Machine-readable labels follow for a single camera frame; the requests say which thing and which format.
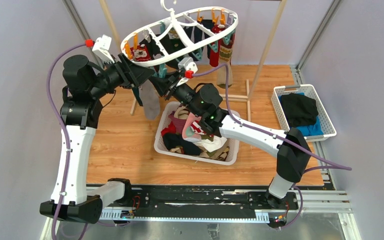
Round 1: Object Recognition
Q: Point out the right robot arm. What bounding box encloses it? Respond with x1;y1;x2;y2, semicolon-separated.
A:
149;74;312;209

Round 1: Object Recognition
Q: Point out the pink sock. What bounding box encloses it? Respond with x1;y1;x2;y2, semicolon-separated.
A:
181;113;214;144

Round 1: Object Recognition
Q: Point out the grey sock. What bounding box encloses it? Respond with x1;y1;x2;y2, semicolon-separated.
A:
139;80;161;121

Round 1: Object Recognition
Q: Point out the white sock laundry basket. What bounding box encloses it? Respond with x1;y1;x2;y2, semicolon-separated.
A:
153;101;240;166

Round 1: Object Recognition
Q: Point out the blue folded garment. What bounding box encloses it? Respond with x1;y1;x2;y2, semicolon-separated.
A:
278;92;325;138

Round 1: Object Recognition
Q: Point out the red white striped sock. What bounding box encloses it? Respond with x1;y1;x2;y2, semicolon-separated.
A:
190;120;206;135

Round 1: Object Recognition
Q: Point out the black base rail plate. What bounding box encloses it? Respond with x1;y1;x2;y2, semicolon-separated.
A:
100;184;300;220

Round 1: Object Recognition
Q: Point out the dark teal sock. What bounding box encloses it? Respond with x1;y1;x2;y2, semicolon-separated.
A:
132;86;143;107

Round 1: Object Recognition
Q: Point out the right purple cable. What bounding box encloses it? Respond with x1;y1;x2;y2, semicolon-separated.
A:
191;63;353;231

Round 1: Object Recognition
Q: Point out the tan striped hanging sock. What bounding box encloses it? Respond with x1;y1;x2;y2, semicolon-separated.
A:
216;33;235;89

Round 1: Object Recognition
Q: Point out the red patterned sock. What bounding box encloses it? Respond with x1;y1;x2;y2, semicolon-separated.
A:
130;44;153;62

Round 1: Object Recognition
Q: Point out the teal clip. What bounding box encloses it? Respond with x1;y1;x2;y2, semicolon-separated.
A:
189;48;203;62

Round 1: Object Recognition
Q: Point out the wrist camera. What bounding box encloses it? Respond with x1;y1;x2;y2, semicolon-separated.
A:
84;34;115;64
176;57;198;87

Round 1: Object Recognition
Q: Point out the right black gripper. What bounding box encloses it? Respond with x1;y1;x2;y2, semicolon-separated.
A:
147;71;202;119

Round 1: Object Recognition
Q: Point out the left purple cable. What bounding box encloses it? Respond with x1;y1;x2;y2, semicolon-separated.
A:
46;41;90;240

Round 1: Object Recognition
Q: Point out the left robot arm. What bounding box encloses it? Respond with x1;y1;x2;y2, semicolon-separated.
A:
39;54;154;224

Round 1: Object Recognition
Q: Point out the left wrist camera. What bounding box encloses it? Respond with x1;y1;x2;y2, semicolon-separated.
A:
84;34;115;64

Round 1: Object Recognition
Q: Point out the white round clip hanger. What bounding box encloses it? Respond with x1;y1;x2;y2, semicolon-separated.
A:
119;0;239;67

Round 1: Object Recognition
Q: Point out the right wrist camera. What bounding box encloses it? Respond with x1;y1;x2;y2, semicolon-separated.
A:
176;57;198;87

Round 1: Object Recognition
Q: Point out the white side basket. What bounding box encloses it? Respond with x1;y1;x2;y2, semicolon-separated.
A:
271;84;337;142

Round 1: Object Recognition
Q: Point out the black folded garment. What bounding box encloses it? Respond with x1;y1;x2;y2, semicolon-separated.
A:
279;93;319;128

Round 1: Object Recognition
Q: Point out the purple cable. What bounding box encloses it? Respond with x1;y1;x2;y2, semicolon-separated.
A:
46;41;90;240
191;63;353;231

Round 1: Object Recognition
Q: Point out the red hanging sock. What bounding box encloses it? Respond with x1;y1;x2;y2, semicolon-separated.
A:
207;24;226;67

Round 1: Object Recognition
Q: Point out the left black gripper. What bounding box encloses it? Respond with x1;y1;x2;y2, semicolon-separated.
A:
89;52;155;99

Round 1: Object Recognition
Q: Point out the black hanging sock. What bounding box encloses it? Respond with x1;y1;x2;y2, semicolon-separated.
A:
138;19;215;68

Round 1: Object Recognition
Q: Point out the wooden drying rack frame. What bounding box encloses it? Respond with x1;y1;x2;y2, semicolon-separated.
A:
99;0;288;123

